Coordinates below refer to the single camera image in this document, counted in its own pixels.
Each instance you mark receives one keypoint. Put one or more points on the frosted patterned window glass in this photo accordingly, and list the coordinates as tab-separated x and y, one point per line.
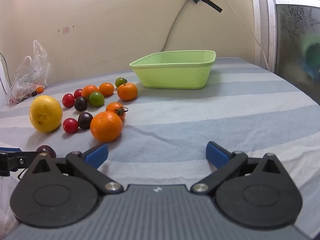
297	42

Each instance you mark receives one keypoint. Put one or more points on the red cherry tomato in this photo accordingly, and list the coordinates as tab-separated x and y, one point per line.
68	100
77	93
70	125

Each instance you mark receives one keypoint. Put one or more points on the orange tomato with green stem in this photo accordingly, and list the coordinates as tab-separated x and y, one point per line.
115	108

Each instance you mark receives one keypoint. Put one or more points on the clear plastic bag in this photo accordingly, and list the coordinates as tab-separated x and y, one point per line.
30	75

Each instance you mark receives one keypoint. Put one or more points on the small orange tomato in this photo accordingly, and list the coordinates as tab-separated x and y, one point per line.
40	90

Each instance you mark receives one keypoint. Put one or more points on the large orange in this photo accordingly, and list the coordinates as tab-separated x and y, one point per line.
106	126

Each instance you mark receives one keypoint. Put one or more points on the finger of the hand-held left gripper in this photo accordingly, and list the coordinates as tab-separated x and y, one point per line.
10	162

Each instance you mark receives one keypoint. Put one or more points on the dark purple tomato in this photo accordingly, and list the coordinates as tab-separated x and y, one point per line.
80	104
47	150
85	120

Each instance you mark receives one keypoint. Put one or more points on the striped blue white bedsheet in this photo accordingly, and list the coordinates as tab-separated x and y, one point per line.
200	120

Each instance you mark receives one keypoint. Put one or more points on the small green tomato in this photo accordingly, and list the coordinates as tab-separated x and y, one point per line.
120	82

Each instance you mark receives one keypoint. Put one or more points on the light green plastic basket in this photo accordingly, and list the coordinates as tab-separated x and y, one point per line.
175	72

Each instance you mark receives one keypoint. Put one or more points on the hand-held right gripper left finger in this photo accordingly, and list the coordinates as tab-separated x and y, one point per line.
96	155

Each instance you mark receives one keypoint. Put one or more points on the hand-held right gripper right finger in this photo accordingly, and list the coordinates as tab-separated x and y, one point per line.
216	155

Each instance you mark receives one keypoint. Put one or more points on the white window frame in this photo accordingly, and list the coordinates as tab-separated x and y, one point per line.
265	22

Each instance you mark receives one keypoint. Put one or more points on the yellow lemon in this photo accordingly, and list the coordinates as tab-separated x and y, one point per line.
45	113

